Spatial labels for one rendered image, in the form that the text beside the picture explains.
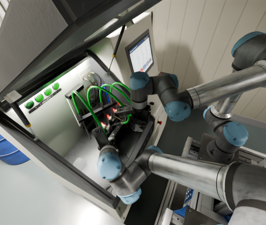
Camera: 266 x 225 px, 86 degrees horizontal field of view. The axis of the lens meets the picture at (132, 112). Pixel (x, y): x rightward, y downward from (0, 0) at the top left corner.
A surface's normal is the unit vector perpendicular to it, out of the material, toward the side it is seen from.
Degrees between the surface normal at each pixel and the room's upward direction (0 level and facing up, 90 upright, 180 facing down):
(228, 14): 90
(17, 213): 0
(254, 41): 47
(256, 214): 56
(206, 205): 0
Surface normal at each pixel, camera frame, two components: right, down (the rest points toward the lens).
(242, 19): -0.46, 0.66
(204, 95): -0.06, 0.06
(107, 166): 0.17, 0.01
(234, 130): 0.00, -0.59
